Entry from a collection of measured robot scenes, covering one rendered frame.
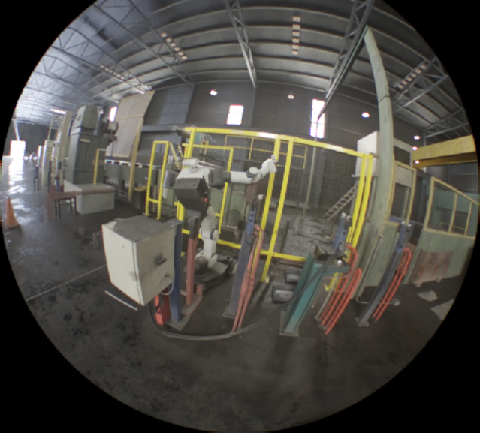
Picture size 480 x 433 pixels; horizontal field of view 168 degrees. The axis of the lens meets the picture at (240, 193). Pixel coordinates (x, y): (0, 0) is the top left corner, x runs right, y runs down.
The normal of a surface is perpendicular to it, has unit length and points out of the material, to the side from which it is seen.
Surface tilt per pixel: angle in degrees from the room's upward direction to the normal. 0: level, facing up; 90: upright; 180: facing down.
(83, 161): 90
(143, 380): 0
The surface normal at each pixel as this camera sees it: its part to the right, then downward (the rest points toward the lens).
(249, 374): 0.16, -0.98
